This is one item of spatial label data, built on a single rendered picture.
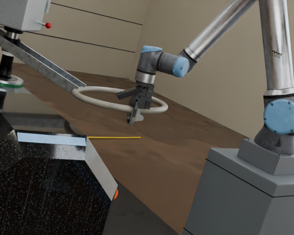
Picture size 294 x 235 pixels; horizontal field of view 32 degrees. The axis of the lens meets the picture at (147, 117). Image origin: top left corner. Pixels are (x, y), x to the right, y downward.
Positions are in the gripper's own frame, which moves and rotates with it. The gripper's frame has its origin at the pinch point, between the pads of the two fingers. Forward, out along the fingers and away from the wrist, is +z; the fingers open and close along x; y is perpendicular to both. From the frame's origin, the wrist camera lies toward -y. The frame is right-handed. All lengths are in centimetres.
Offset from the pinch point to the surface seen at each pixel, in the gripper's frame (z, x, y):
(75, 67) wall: 76, 606, 75
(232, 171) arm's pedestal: 7, -28, 44
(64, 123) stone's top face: 4.9, -3.2, -30.0
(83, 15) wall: -10, 602, 69
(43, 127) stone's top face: 4.8, -15.5, -40.3
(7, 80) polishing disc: 1, 47, -55
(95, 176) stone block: 20.6, -20.7, -14.9
